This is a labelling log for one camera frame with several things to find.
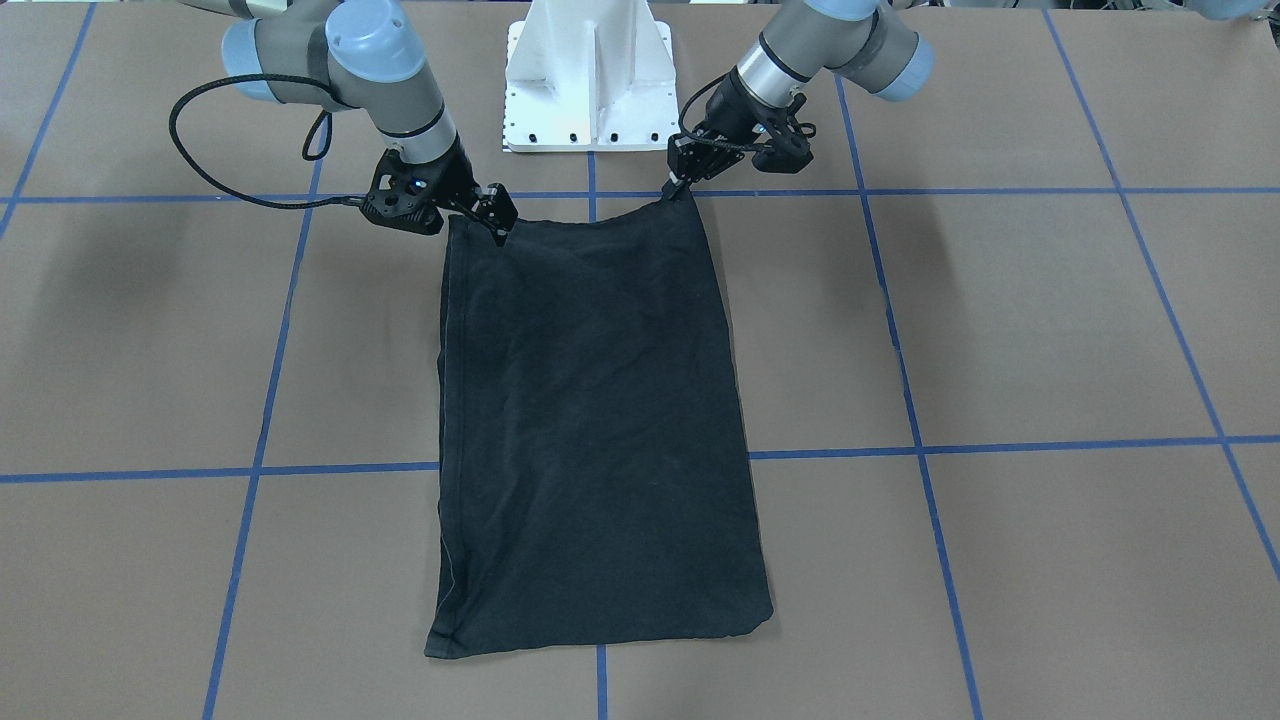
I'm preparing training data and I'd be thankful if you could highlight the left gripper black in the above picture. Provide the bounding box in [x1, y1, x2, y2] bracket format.
[662, 72, 815, 197]

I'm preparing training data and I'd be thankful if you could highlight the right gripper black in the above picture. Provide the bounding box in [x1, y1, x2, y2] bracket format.
[362, 140, 518, 247]

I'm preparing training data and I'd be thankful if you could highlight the black t-shirt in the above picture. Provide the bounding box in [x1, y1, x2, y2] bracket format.
[424, 193, 774, 660]

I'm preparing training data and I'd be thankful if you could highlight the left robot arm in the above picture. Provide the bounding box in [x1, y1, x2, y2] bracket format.
[662, 1, 934, 200]

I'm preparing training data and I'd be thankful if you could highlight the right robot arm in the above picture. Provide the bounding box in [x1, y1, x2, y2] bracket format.
[197, 1, 518, 245]

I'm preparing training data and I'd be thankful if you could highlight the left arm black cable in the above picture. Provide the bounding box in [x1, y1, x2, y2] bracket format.
[678, 79, 817, 161]

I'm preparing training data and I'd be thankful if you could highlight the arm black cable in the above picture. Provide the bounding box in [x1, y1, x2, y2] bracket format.
[678, 79, 817, 161]
[168, 74, 387, 211]

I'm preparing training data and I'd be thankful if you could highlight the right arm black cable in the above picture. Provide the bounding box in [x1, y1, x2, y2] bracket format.
[168, 74, 387, 211]

